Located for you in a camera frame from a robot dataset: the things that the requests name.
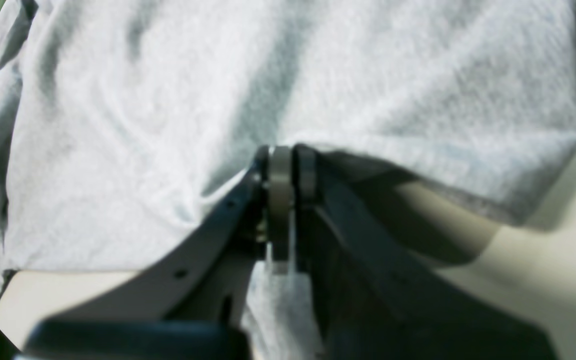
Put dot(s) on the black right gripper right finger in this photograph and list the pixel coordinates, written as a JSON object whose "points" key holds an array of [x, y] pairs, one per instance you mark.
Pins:
{"points": [[373, 300]]}

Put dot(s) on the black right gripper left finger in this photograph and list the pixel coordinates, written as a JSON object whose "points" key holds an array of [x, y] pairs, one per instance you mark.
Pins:
{"points": [[188, 305]]}

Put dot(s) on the grey t-shirt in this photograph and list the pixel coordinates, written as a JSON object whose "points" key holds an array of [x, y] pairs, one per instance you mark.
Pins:
{"points": [[123, 123]]}

